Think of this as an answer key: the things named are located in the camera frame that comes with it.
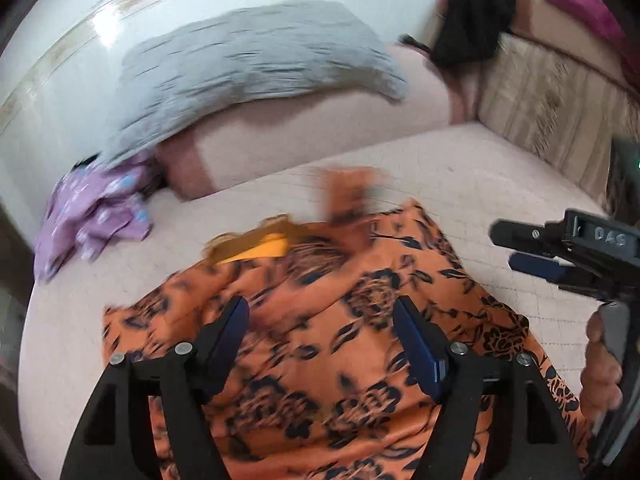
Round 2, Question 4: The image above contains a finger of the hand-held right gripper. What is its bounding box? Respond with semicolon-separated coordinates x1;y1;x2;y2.
489;218;567;257
507;252;603;302

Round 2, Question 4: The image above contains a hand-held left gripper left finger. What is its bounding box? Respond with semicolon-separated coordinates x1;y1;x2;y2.
60;295;250;480

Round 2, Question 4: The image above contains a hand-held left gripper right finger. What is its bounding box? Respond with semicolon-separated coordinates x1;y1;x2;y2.
391;295;584;480

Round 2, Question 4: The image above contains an orange black floral garment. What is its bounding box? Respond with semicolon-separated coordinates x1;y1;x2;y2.
102;167;593;480

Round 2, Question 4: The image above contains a person's right hand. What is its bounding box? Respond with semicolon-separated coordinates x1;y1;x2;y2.
580;310;624;427

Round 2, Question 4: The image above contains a beige striped cushion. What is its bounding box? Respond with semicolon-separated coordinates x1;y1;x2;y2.
477;35;640;216

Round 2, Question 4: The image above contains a purple floral cloth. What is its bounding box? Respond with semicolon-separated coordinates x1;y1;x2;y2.
34;152;156;283

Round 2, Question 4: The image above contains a tan pillow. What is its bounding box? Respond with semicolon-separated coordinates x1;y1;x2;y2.
512;0;626;81

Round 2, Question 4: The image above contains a black cloth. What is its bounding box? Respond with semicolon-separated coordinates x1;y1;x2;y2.
397;0;541;68

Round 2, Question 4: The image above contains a pink bolster pillow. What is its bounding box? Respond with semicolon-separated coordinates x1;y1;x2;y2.
155;42;481;201

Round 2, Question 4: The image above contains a magenta cloth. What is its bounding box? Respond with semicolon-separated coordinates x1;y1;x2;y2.
545;0;628;48

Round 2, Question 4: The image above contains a grey quilted blanket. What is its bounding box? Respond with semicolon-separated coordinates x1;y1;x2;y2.
100;0;408;168

